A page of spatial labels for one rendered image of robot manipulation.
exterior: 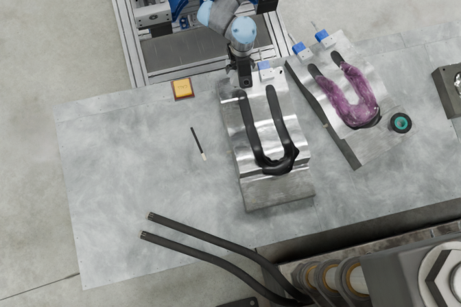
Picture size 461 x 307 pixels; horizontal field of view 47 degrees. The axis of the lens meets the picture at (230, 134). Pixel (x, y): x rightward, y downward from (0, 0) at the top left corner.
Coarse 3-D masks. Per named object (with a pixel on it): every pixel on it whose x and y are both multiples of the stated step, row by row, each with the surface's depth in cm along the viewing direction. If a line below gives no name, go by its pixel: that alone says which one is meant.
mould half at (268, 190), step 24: (264, 96) 196; (288, 96) 197; (240, 120) 194; (264, 120) 194; (288, 120) 194; (240, 144) 189; (264, 144) 188; (240, 168) 184; (264, 192) 190; (288, 192) 190; (312, 192) 191
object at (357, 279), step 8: (296, 264) 191; (304, 264) 187; (288, 272) 190; (296, 272) 186; (312, 272) 160; (328, 272) 139; (352, 272) 116; (360, 272) 110; (288, 280) 189; (296, 280) 185; (312, 280) 158; (328, 280) 137; (352, 280) 114; (360, 280) 108; (296, 288) 188; (336, 288) 134; (360, 288) 110
